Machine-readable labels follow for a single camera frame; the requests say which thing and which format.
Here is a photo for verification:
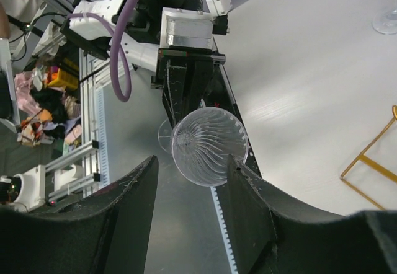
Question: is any pile of colourful clutter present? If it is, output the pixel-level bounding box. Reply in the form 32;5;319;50
14;64;82;154

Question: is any gold wire wine glass rack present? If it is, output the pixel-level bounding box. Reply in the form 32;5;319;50
339;105;396;210

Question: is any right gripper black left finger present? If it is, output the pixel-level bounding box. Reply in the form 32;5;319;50
1;156;159;273

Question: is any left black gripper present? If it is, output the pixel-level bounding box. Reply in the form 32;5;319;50
151;48;226;128

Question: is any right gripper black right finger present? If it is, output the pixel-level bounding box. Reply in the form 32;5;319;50
226;156;396;273

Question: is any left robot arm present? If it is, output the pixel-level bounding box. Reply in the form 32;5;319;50
61;0;233;126

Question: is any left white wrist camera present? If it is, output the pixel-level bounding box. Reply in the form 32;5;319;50
159;7;228;50

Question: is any grey slotted cable duct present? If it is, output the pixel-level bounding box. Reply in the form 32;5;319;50
95;88;110;188

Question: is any clear wine glass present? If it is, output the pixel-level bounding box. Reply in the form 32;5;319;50
372;0;396;35
158;107;249;187

